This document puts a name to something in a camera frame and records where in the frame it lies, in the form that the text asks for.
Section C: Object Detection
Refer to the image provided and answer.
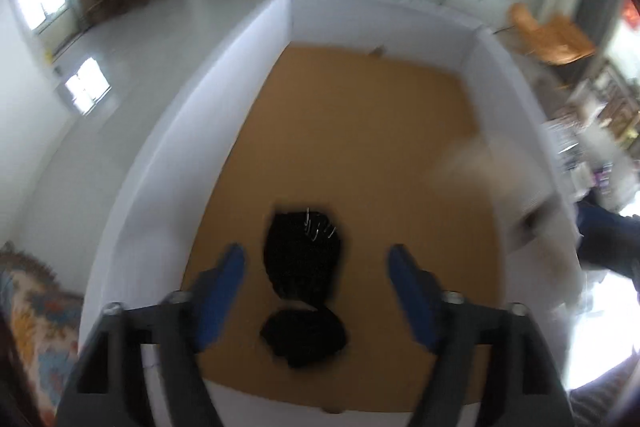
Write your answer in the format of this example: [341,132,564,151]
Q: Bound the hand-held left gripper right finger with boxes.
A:
[387,243,576,427]

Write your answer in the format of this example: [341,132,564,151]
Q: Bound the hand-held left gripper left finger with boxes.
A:
[55,243,247,427]

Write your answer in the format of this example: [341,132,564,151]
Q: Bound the black garment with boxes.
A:
[262,206,346,300]

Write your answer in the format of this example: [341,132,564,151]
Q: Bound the white-walled box with brown bottom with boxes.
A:
[80,0,583,414]

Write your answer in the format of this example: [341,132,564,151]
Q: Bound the black crumpled cloth item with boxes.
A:
[259,304,349,369]

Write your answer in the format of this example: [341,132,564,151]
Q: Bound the blurred beige object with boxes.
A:
[430,57,588,308]

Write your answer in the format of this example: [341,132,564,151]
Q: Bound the colourful patterned blanket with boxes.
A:
[0,242,83,427]

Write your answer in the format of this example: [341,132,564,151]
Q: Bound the person's blue jeans leg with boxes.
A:
[575,199,640,288]

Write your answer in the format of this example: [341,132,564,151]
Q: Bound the cluttered shelf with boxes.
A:
[545,57,640,202]

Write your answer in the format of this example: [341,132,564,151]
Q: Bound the orange chair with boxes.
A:
[507,2,598,65]

